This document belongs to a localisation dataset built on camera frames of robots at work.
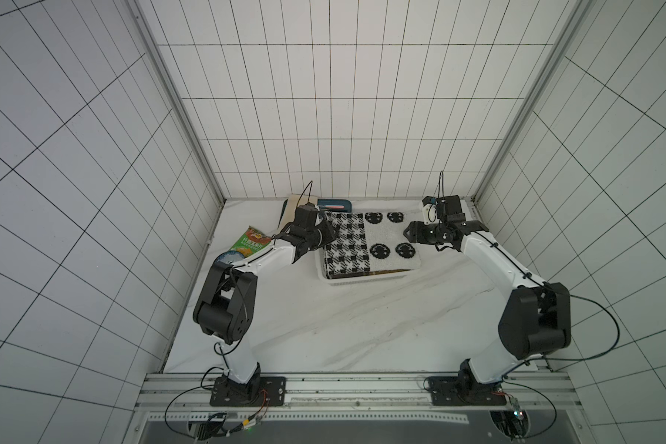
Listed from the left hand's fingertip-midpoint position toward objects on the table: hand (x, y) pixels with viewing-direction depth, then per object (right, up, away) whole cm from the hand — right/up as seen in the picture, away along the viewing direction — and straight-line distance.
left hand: (334, 235), depth 92 cm
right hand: (+22, +2, -3) cm, 23 cm away
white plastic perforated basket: (+13, -13, -8) cm, 20 cm away
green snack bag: (-31, -3, +10) cm, 33 cm away
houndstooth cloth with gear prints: (+12, -2, -3) cm, 13 cm away
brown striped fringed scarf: (+12, -12, -7) cm, 18 cm away
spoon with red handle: (-1, +11, +26) cm, 28 cm away
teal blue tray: (-3, +13, +28) cm, 31 cm away
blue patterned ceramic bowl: (-38, -8, +5) cm, 40 cm away
